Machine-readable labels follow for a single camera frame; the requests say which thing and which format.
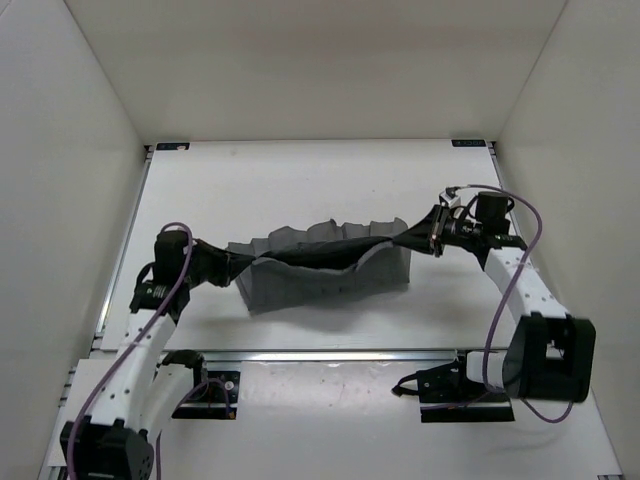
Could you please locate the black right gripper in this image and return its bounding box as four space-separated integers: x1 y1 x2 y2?
393 203 482 258

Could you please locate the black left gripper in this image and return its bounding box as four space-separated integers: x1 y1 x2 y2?
184 234 256 283

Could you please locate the grey pleated skirt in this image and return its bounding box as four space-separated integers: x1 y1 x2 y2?
227 217 411 314

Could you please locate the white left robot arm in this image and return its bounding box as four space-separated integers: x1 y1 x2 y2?
60 222 255 479

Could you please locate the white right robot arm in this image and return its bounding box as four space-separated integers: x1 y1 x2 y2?
394 184 596 404

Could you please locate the dark label sticker right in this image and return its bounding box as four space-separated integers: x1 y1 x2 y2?
451 139 487 148

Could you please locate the dark label sticker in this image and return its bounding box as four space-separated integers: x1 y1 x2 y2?
155 142 190 151
451 139 487 148

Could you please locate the dark label sticker left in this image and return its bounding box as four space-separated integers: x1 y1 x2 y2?
155 142 190 151

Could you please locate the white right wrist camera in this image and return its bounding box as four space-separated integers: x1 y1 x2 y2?
438 186 461 209

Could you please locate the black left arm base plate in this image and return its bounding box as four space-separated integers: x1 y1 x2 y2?
161 350 241 420

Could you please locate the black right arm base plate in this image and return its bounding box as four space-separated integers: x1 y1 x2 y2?
391 351 515 424

